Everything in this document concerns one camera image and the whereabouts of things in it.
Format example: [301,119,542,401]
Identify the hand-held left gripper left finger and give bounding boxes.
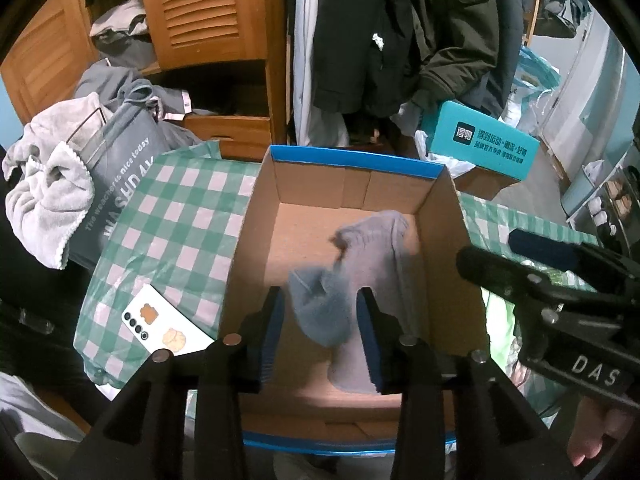
[65,285,288,480]

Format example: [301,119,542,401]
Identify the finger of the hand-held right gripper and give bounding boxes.
[508,228,640,282]
[456,245,640,312]

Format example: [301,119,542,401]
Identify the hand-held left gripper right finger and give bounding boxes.
[356,286,581,480]

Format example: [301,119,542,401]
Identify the grey sock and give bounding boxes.
[287,210,421,395]

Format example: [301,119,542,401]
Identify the cardboard box with blue rim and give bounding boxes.
[217,145,493,456]

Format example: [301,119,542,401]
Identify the person's right hand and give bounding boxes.
[569,394,637,468]

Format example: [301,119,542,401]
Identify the white shoe rack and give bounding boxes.
[560,150,640,256]

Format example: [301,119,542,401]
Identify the group of shoes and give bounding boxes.
[585,177,638,243]

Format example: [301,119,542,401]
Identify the white smartphone with stickers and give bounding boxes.
[121,284,216,358]

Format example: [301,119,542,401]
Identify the teal box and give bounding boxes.
[430,101,541,183]

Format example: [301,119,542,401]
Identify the white door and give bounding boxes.
[541,10,626,181]

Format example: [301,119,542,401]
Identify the green checked tablecloth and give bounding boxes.
[72,140,601,426]

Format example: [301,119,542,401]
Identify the teal and white plastic bag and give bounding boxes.
[500,45,566,136]

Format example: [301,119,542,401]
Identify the grey printed tote bag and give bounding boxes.
[67,105,171,271]

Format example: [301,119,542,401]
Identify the olive hanging jacket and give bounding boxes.
[410,0,521,111]

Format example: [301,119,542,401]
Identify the wooden stand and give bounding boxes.
[522,0,547,46]

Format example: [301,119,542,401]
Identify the light grey towel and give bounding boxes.
[2,91,116,270]

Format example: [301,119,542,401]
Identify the dark hanging jacket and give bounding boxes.
[312,0,426,116]

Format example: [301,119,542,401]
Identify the white hanging garment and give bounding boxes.
[292,0,351,147]

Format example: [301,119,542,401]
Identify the grey hoodie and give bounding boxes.
[75,65,201,151]

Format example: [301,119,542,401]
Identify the wooden louvered cabinet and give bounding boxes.
[0,0,291,161]

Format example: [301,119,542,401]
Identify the grey folded clothes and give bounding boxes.
[89,0,157,68]

